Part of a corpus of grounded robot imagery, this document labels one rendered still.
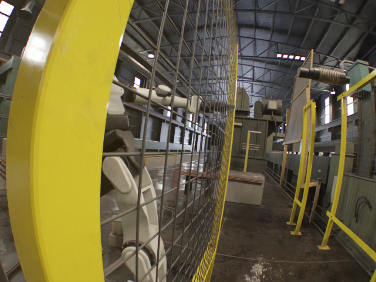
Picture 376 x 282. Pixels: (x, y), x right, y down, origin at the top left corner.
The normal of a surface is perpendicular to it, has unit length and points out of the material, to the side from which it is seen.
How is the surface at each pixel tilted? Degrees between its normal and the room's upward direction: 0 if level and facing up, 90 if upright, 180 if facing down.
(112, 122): 97
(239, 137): 90
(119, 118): 97
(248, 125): 90
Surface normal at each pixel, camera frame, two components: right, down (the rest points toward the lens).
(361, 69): -0.29, -0.05
